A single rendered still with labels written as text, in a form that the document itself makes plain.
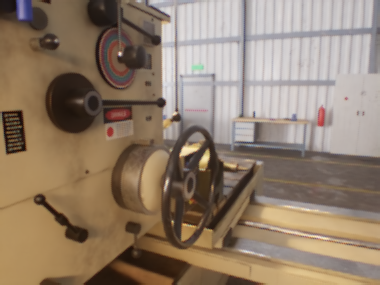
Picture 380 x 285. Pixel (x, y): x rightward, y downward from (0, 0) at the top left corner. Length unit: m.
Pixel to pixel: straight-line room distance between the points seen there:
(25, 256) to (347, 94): 7.32
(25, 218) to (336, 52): 7.95
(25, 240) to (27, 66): 0.37
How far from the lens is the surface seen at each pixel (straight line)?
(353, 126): 7.60
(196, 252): 1.65
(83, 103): 0.63
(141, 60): 0.78
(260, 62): 8.24
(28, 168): 0.65
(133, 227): 0.93
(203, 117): 8.64
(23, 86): 0.64
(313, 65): 8.14
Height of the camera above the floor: 1.59
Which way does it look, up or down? 10 degrees down
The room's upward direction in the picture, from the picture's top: straight up
